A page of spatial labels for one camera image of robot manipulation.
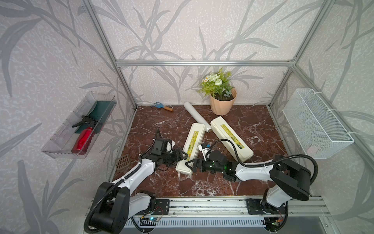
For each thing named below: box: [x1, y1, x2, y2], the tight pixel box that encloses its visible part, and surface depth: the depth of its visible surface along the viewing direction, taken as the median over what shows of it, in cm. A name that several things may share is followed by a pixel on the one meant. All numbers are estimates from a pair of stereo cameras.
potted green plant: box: [197, 67, 237, 117], surface depth 104 cm
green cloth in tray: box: [74, 100, 118, 134], surface depth 68 cm
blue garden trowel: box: [150, 101, 174, 112], surface depth 122 cm
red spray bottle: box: [71, 126, 95, 156], surface depth 59 cm
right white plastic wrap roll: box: [184, 101, 212, 133], surface depth 112 cm
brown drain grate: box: [115, 153, 131, 171], surface depth 90 cm
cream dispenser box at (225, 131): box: [210, 116, 255, 162], surface depth 94 cm
